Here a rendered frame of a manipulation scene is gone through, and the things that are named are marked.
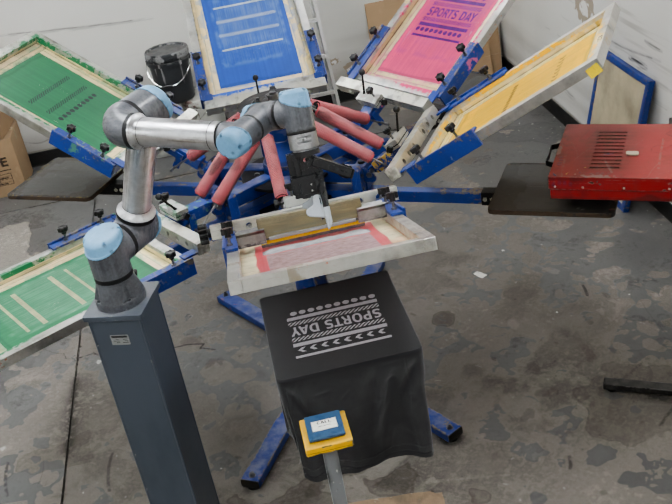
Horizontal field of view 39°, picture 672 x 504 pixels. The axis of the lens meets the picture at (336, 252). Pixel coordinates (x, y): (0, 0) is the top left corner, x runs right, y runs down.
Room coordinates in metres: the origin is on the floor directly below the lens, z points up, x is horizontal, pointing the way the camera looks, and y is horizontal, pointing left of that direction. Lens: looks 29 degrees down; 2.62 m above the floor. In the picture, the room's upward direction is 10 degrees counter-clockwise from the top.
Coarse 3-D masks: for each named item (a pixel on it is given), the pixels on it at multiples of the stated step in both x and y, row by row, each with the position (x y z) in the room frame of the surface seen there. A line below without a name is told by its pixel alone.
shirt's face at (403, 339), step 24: (312, 288) 2.73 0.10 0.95; (336, 288) 2.71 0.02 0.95; (360, 288) 2.68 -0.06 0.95; (384, 288) 2.65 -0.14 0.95; (264, 312) 2.64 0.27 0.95; (384, 312) 2.51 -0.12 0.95; (288, 336) 2.47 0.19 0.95; (408, 336) 2.36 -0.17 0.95; (288, 360) 2.35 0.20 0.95; (312, 360) 2.32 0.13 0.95; (336, 360) 2.30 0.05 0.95; (360, 360) 2.28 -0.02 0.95
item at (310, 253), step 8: (304, 240) 2.79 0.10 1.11; (256, 248) 2.83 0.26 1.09; (264, 248) 2.79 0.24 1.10; (272, 248) 2.76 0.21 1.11; (304, 248) 2.65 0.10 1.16; (312, 248) 2.62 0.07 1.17; (256, 256) 2.68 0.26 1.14; (264, 256) 2.65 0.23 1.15; (272, 256) 2.62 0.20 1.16; (280, 256) 2.59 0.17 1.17; (288, 256) 2.57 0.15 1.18; (296, 256) 2.54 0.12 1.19; (304, 256) 2.52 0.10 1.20; (312, 256) 2.49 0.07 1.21; (320, 256) 2.47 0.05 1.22; (256, 264) 2.55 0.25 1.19; (264, 264) 2.52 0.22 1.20; (272, 264) 2.49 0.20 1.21; (280, 264) 2.47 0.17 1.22; (288, 264) 2.44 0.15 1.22; (296, 264) 2.42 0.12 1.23
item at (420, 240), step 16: (400, 224) 2.57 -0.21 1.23; (416, 224) 2.49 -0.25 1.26; (416, 240) 2.25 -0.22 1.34; (432, 240) 2.25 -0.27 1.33; (336, 256) 2.26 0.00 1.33; (352, 256) 2.23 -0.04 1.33; (368, 256) 2.23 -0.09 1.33; (384, 256) 2.24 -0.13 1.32; (400, 256) 2.24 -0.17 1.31; (240, 272) 2.32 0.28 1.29; (272, 272) 2.22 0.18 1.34; (288, 272) 2.22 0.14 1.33; (304, 272) 2.22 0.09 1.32; (320, 272) 2.22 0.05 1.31; (240, 288) 2.20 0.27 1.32; (256, 288) 2.20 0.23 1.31
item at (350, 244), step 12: (360, 228) 2.80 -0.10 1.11; (372, 228) 2.76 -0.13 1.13; (336, 240) 2.67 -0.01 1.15; (348, 240) 2.63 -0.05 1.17; (360, 240) 2.59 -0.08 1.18; (372, 240) 2.55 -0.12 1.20; (384, 240) 2.51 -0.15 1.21; (324, 252) 2.51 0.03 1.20; (336, 252) 2.48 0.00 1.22; (348, 252) 2.44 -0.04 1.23
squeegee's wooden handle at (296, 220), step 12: (336, 204) 2.82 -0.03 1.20; (348, 204) 2.82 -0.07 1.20; (360, 204) 2.82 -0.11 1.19; (276, 216) 2.81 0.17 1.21; (288, 216) 2.81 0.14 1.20; (300, 216) 2.81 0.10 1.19; (336, 216) 2.81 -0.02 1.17; (348, 216) 2.81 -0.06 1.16; (264, 228) 2.79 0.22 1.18; (276, 228) 2.79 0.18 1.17; (288, 228) 2.79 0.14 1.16; (300, 228) 2.79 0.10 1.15
